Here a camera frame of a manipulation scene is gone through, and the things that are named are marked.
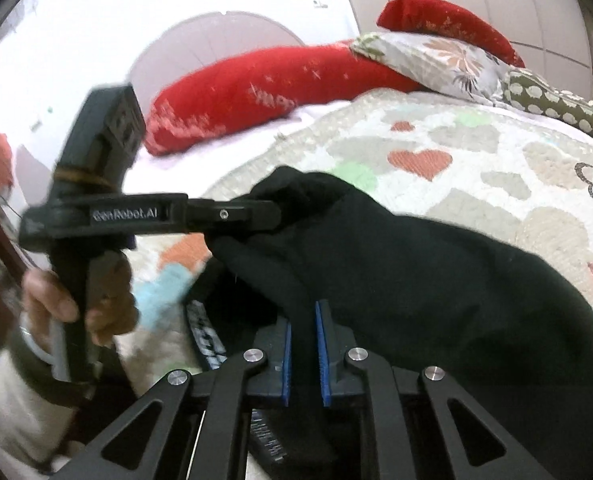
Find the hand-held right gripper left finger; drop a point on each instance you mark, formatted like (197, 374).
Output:
(286, 360)

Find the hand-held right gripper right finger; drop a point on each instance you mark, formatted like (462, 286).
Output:
(321, 355)

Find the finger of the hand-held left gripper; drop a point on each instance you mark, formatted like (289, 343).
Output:
(226, 216)

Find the black pants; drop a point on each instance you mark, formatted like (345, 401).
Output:
(401, 280)

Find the person's left forearm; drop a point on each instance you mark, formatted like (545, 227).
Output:
(6, 400)

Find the person's left hand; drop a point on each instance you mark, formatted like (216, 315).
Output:
(71, 300)

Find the long red pillow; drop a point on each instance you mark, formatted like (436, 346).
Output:
(276, 90)

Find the white headboard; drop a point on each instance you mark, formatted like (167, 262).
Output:
(216, 40)

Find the heart patterned quilt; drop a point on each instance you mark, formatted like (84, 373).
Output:
(476, 160)

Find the floral grey pillow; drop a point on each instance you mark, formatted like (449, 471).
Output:
(436, 60)

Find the small red pillow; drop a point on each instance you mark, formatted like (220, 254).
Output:
(441, 20)

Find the olive dotted pillow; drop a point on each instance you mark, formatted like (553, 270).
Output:
(561, 100)

